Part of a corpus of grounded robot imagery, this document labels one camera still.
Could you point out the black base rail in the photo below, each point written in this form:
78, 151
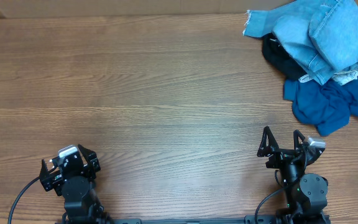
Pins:
248, 219

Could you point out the black garment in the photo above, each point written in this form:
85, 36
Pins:
276, 55

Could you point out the white grey striped cloth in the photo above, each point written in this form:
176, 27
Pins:
325, 74

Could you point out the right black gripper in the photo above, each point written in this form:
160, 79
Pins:
282, 156

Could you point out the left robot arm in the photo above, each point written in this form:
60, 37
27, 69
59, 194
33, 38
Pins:
73, 177

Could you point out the dark blue shirt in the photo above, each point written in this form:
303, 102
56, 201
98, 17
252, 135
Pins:
327, 107

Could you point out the light blue denim jeans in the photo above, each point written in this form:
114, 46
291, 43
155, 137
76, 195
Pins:
315, 33

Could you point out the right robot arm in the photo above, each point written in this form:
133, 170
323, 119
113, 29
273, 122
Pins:
306, 193

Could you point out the cardboard wall panel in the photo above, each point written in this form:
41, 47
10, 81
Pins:
11, 9

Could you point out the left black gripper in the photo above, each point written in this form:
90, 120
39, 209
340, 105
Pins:
55, 179

